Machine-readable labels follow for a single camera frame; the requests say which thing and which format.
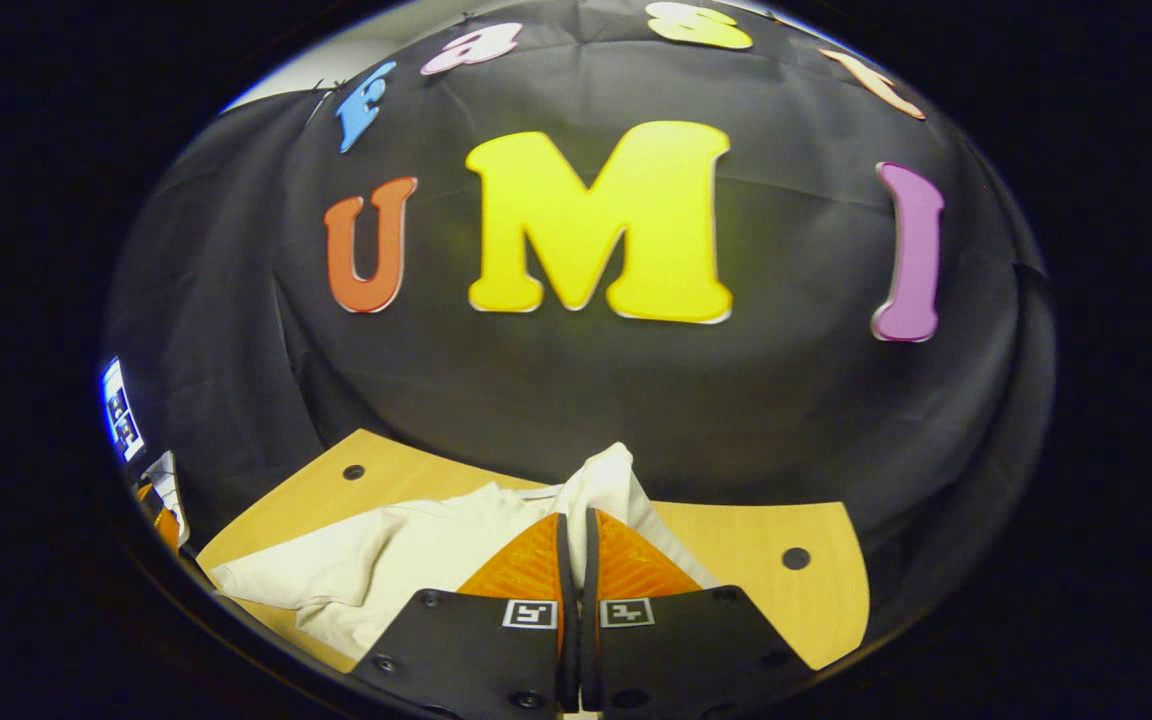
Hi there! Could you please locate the computer monitor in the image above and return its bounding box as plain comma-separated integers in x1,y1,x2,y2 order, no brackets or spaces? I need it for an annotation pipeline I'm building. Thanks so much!
101,357,147,463

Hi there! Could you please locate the white desk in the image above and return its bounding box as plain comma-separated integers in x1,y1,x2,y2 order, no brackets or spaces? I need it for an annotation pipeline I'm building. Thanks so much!
141,450,192,546

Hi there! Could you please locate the black backdrop cloth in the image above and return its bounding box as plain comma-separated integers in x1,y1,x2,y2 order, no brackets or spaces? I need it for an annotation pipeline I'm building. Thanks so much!
104,0,1057,641

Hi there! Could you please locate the cream white garment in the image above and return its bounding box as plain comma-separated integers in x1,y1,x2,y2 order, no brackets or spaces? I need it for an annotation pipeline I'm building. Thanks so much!
208,442,722,661

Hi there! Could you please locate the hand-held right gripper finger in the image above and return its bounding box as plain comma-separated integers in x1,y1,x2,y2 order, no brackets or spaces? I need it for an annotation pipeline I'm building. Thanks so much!
581,507,817,716
351,512,580,716

